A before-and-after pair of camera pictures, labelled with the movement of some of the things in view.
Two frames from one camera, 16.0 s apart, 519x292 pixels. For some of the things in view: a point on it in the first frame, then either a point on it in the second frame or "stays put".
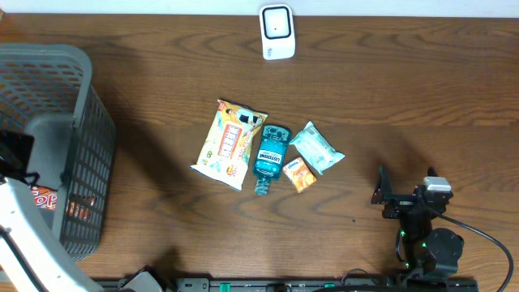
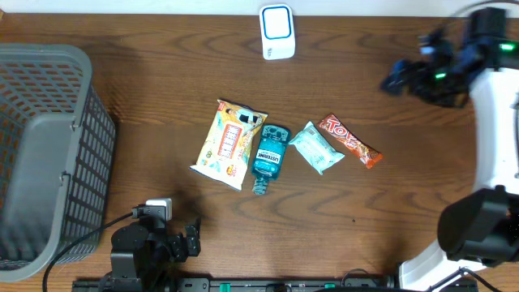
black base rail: x=292 y=285 stays put
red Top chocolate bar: x=45 y=197 → x=334 y=126
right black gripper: x=383 y=193 → x=419 y=85
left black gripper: x=8 y=141 → x=181 y=251
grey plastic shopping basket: x=47 y=89 stays put
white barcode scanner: x=277 y=31 stays put
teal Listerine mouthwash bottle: x=271 y=156 stays put
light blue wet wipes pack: x=315 y=148 stays put
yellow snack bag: x=224 y=149 stays put
